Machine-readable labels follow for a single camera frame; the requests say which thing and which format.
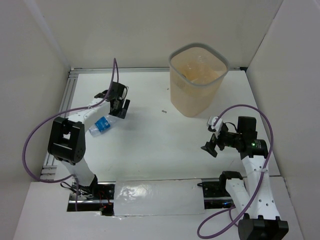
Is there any blue cap labelled bottle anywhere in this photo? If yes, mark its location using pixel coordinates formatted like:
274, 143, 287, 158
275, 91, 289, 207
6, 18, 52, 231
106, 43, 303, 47
89, 114, 118, 137

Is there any beige mesh waste bin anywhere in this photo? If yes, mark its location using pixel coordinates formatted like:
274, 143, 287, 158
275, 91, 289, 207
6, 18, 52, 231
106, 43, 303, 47
168, 42, 230, 118

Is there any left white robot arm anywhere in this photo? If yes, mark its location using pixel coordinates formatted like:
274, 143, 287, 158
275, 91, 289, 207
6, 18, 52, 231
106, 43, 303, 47
48, 82, 130, 200

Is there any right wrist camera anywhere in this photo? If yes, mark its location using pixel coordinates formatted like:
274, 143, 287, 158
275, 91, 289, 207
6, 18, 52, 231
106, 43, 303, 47
207, 116, 223, 138

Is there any clear bottle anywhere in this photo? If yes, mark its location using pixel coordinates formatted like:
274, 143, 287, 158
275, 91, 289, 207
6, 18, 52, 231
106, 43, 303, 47
184, 56, 212, 80

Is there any white front cover panel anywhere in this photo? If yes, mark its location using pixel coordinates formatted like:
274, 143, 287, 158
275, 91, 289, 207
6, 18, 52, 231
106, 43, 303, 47
113, 179, 205, 217

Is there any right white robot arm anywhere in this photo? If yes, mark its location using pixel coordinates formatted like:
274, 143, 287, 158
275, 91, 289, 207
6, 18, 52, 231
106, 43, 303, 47
202, 116, 289, 240

